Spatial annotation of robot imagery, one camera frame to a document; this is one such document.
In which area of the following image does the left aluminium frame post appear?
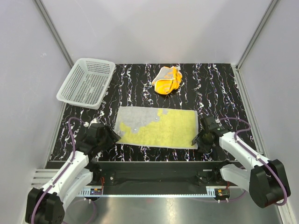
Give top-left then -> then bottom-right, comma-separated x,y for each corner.
33,0 -> 74,68

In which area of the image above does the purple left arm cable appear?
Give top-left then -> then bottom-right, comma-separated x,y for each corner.
30,117 -> 99,222

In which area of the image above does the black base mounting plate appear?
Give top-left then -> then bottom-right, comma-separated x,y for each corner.
98,161 -> 227,191

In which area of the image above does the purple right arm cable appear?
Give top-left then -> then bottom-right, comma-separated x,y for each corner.
216,117 -> 289,206

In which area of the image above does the yellow-green and grey towel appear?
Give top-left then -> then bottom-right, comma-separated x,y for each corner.
114,106 -> 199,149

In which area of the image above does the right aluminium frame post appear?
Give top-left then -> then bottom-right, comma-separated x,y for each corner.
235,0 -> 280,71

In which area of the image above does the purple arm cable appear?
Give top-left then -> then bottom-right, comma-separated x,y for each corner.
216,117 -> 289,206
30,117 -> 99,222

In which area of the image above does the aluminium frame post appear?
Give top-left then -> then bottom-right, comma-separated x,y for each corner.
33,0 -> 74,68
235,0 -> 280,71

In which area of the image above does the orange and grey towel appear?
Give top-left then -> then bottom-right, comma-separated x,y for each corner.
151,66 -> 183,95

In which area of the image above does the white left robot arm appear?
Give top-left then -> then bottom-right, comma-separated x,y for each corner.
25,123 -> 121,224

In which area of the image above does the white plastic mesh basket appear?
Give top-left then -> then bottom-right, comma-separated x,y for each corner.
56,58 -> 115,110

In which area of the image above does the orange connector box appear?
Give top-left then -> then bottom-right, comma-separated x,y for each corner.
216,189 -> 230,198
90,188 -> 103,196

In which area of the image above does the slotted cable duct rail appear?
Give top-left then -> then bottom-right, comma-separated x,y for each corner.
77,187 -> 216,198

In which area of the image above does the right orange connector box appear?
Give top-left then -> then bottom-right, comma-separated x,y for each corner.
216,189 -> 230,198

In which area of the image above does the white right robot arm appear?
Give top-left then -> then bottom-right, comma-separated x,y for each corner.
192,115 -> 291,208

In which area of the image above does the left orange connector box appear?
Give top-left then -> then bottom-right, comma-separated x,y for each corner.
90,188 -> 103,196

